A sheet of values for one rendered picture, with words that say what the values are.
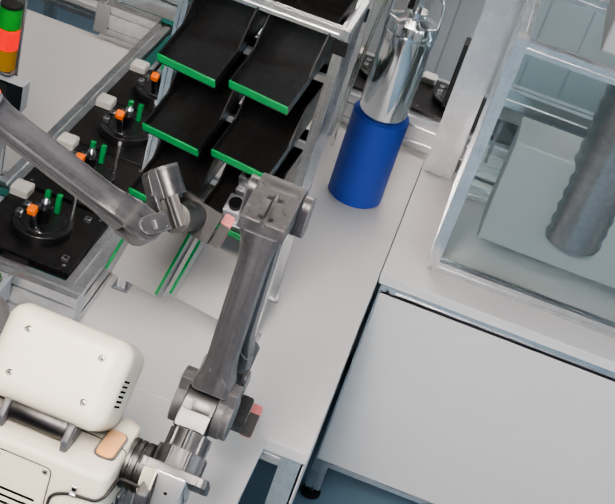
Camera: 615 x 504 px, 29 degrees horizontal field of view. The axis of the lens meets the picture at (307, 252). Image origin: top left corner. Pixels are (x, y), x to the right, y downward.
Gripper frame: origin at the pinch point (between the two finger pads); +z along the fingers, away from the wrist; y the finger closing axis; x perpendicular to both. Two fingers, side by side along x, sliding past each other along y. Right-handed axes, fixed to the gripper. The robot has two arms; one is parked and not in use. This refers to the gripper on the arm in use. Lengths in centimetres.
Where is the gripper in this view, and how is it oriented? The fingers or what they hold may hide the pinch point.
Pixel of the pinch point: (205, 213)
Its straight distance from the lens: 239.6
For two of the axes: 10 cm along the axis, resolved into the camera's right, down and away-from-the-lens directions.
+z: 2.0, -0.7, 9.8
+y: -8.5, -5.1, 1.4
